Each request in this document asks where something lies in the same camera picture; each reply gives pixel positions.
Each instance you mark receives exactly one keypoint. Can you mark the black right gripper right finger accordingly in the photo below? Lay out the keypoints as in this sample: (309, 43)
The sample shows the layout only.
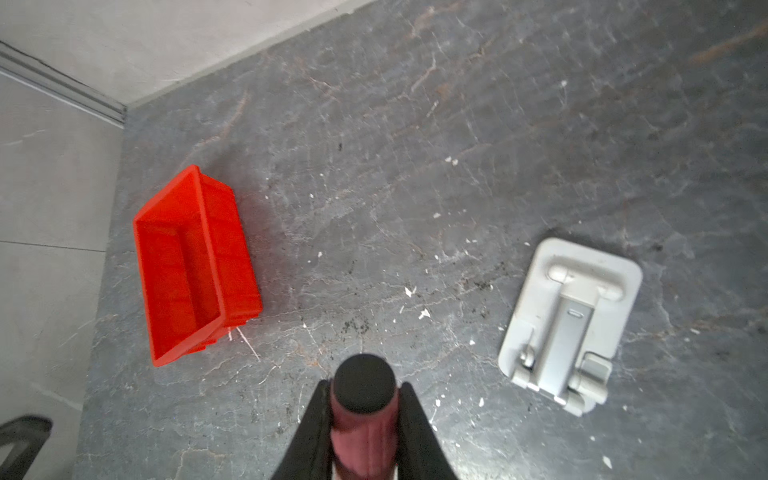
(419, 454)

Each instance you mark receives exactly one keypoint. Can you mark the white folding phone stand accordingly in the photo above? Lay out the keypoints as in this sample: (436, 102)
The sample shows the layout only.
(568, 322)

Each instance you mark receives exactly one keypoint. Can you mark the red plastic bin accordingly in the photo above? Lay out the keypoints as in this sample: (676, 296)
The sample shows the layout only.
(197, 277)

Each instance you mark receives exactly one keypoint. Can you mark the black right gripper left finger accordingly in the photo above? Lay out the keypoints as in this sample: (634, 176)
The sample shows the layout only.
(309, 455)

